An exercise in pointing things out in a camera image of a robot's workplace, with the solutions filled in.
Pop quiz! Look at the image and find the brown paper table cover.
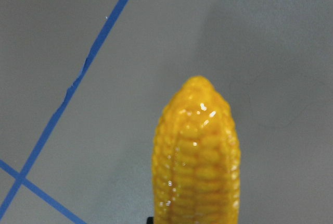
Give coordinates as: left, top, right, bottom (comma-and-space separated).
1, 0, 332, 223

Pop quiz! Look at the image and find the yellow corn cob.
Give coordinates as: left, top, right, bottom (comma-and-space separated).
152, 76, 241, 223

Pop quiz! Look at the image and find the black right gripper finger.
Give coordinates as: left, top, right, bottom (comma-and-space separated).
147, 217, 153, 224

